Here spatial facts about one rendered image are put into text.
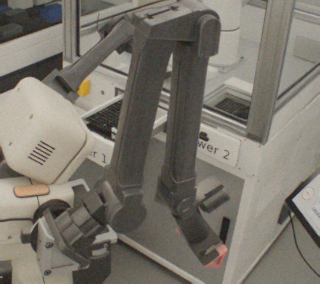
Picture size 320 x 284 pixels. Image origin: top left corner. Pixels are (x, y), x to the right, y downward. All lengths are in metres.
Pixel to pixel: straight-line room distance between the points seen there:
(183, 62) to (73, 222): 0.36
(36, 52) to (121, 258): 1.16
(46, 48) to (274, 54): 1.40
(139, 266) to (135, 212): 1.59
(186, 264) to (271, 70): 1.11
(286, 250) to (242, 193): 0.90
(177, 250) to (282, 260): 0.64
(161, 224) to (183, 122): 1.43
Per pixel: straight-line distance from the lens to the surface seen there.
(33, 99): 1.00
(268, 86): 1.62
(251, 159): 1.78
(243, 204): 1.91
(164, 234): 2.30
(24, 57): 2.53
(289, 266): 2.64
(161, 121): 1.90
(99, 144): 1.71
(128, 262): 2.51
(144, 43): 0.77
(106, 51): 1.40
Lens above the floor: 1.86
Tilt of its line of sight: 31 degrees down
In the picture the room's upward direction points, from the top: 4 degrees clockwise
